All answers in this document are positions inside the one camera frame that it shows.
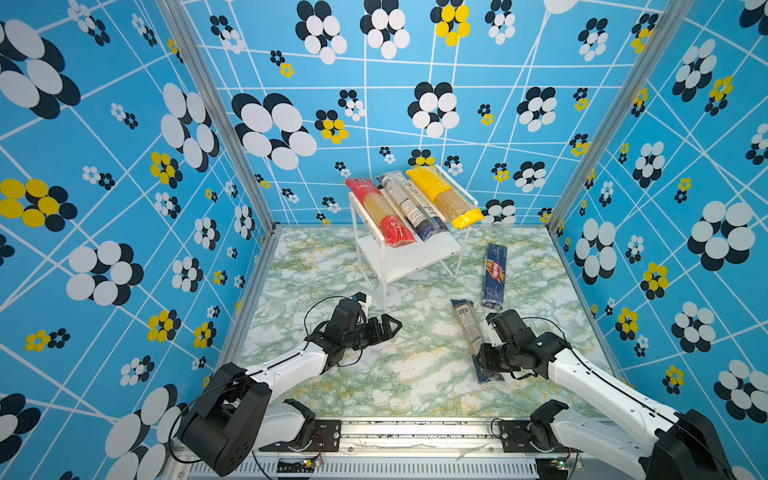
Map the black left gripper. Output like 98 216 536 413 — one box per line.
342 314 402 351

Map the clear dark spaghetti bag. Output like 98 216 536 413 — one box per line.
450 299 503 384

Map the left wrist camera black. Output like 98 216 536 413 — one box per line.
351 291 372 316

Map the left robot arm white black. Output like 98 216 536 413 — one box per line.
168 292 403 477

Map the white metal two-tier shelf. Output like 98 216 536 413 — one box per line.
347 166 479 304

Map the dark blue spaghetti box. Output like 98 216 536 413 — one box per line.
481 243 507 311

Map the red spaghetti bag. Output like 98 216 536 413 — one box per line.
345 178 415 248

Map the yellow spaghetti bag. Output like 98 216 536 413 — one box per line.
406 166 484 229

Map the clear blue spaghetti bag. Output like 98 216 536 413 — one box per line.
377 171 447 242

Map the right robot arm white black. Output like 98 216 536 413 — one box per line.
479 309 735 479

